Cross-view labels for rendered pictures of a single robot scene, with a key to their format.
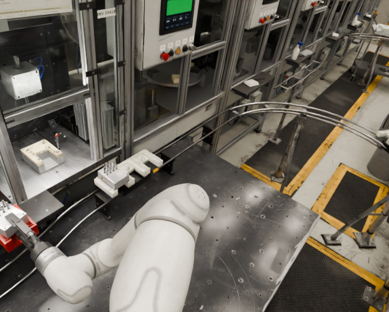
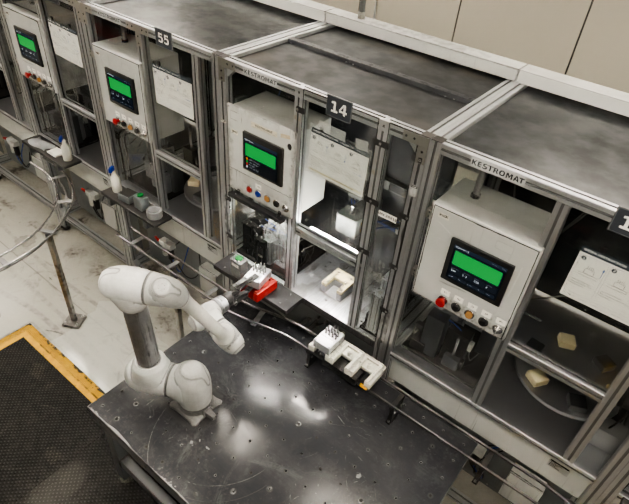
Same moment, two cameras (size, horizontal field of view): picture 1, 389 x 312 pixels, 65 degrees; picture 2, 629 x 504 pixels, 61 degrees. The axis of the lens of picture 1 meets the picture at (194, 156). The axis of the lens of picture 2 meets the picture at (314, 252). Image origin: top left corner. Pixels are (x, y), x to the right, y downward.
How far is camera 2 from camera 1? 1.97 m
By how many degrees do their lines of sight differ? 69
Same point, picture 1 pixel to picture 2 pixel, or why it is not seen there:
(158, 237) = (135, 271)
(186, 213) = (150, 282)
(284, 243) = not seen: outside the picture
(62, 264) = (209, 305)
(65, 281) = not seen: hidden behind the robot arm
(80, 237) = (283, 347)
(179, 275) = (116, 282)
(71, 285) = not seen: hidden behind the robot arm
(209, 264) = (254, 459)
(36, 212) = (277, 296)
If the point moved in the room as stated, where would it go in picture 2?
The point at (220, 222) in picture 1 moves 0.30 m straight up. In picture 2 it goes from (312, 478) to (318, 439)
